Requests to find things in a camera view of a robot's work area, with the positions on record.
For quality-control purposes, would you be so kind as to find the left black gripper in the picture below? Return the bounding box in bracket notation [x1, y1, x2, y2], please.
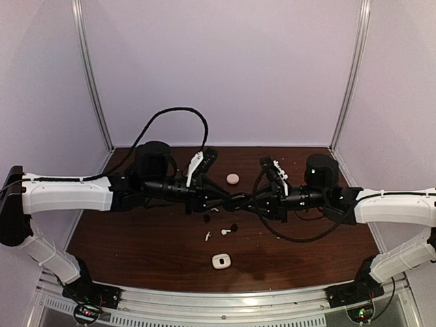
[144, 173, 231, 215]

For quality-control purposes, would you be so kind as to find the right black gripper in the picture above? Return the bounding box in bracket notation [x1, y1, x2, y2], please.
[241, 182, 328, 224]

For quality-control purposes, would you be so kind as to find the white square charging case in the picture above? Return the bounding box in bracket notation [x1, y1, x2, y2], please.
[211, 253, 232, 270]

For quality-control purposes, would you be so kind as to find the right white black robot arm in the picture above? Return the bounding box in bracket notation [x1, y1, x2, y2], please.
[232, 154, 435, 301]

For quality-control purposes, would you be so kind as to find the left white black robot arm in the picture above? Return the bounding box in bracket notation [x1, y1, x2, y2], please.
[1, 141, 246, 302]

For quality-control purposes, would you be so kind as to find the pink round earbud case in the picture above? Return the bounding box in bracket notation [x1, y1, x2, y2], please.
[226, 173, 240, 185]

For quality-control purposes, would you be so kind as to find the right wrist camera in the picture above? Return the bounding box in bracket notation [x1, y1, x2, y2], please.
[260, 156, 290, 197]

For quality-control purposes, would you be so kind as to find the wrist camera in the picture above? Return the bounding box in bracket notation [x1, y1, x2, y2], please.
[186, 147, 218, 187]
[260, 156, 290, 197]

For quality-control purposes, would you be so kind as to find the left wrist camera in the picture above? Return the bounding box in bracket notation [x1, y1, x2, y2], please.
[186, 147, 218, 187]

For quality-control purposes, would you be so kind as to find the left black cable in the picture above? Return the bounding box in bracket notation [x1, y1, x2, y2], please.
[84, 107, 209, 183]

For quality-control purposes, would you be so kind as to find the black cable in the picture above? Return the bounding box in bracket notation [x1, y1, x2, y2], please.
[84, 107, 209, 183]
[253, 170, 341, 243]

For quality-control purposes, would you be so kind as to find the right black cable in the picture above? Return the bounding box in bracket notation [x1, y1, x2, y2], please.
[253, 170, 341, 243]

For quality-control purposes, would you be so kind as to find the front aluminium rail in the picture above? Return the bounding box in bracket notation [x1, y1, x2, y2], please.
[25, 270, 424, 326]

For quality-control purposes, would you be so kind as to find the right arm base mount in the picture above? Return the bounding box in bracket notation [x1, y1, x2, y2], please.
[325, 255, 384, 324]

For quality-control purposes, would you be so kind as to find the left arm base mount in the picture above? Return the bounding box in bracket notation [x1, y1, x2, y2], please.
[57, 258, 121, 326]

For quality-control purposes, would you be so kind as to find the right aluminium frame post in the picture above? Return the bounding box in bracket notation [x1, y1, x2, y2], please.
[329, 0, 371, 151]

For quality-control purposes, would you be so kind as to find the aluminium frame post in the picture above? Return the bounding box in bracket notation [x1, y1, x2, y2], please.
[329, 0, 371, 151]
[71, 0, 114, 152]

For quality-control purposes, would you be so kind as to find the left aluminium frame post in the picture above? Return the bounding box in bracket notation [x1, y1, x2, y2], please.
[71, 0, 114, 152]

